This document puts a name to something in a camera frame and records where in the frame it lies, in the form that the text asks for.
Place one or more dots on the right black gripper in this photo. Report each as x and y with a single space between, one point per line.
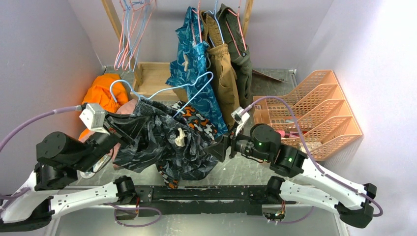
218 149

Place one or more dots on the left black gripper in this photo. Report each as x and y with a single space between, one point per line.
125 127

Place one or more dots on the light blue wire hanger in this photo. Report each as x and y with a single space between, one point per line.
169 88

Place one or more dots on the dark leaf print shorts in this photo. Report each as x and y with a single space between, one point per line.
156 140

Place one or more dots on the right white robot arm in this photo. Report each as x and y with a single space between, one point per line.
297 177

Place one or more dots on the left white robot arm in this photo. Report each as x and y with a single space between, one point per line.
59 159

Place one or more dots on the orange camouflage shorts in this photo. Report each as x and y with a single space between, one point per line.
190 162

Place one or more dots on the brown hanging shorts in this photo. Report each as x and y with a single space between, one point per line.
224 81

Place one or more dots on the blue leaf print shorts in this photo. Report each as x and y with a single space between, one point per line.
189 71

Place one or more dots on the dark green hanging shorts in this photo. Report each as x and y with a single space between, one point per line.
238 50

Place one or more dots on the orange garment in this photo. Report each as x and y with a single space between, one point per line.
100 92

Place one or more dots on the wooden clothes rack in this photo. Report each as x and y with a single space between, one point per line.
150 76

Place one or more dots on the pink item in organizer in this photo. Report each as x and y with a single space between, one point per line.
288 133

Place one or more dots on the peach plastic file organizer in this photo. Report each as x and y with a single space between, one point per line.
321 110

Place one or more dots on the pink drawstring shorts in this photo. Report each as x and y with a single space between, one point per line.
123 107

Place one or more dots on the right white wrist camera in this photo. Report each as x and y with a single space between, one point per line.
241 118

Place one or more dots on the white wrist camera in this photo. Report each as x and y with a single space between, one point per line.
93 117
241 118

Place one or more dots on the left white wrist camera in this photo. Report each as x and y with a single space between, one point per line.
93 117

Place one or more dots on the empty wire hangers bunch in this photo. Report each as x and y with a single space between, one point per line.
136 15

